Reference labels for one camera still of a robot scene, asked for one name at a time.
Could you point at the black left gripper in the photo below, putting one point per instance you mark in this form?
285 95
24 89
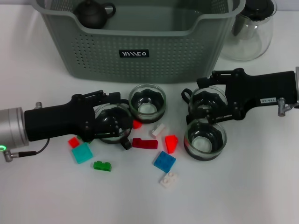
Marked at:
53 121

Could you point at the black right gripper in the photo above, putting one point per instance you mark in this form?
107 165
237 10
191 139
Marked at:
261 88

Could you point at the glass teacup with black sleeve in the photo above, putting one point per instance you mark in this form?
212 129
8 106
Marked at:
205 142
106 121
203 100
147 109

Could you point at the grey-green perforated storage bin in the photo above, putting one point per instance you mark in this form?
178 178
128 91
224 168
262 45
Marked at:
187 58

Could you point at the small red cube brick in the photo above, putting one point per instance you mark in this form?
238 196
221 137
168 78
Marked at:
137 124

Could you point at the dark red toy brick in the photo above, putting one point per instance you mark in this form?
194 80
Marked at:
144 143

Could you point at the white toy brick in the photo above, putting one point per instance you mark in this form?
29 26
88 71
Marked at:
158 130

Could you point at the flat red square brick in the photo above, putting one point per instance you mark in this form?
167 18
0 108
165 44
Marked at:
73 142

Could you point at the teal square toy brick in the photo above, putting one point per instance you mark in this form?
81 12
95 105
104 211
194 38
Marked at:
81 152

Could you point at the red slope toy brick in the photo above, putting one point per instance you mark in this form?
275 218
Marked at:
171 143

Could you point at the glass carafe with black lid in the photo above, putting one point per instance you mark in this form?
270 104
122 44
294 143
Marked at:
252 39

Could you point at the blue square toy plate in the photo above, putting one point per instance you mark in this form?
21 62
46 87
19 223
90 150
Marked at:
164 161

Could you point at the white flat two-stud plate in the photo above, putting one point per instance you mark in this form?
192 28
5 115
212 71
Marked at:
169 180

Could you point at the black clay teapot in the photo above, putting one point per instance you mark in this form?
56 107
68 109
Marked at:
91 16

